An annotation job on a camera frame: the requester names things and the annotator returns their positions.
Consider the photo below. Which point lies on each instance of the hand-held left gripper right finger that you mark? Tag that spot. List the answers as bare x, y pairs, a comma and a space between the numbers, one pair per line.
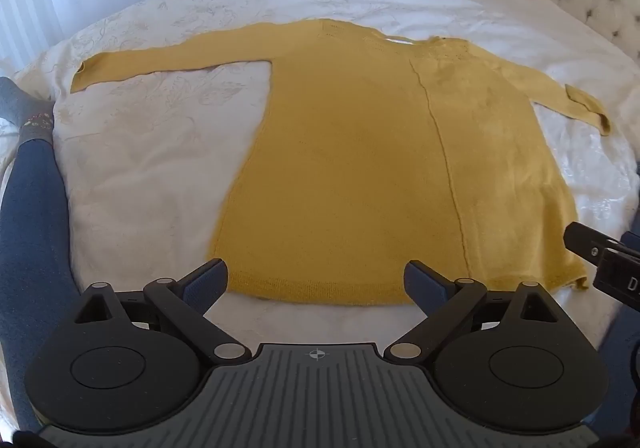
425, 284

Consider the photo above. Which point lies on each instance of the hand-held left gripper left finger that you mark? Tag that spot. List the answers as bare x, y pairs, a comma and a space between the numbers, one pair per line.
207, 284

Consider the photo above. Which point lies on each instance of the grey sock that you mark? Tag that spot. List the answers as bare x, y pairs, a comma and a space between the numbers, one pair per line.
22, 105

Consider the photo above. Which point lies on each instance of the white floral bedspread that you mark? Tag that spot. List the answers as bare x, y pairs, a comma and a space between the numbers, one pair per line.
150, 137

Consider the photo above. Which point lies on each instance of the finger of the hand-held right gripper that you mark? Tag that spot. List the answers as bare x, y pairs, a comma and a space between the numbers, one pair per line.
582, 240

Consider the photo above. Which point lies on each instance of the person's leg in blue pants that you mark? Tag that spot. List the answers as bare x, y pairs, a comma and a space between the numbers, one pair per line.
30, 248

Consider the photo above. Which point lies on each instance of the yellow knit sweater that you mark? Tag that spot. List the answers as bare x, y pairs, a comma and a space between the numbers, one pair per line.
350, 167

